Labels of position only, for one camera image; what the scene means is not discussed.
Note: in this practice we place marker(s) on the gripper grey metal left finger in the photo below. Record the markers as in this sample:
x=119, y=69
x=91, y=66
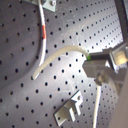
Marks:
x=103, y=74

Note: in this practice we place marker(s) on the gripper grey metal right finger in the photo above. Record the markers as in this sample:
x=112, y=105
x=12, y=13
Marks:
x=115, y=56

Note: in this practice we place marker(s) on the dark frame bar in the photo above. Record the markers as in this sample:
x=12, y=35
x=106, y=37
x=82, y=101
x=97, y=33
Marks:
x=122, y=17

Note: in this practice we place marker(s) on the grey cable clip bracket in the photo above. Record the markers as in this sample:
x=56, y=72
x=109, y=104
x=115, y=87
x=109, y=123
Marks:
x=69, y=109

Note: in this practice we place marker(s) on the grey clip bracket top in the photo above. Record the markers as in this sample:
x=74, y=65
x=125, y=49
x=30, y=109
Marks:
x=47, y=4

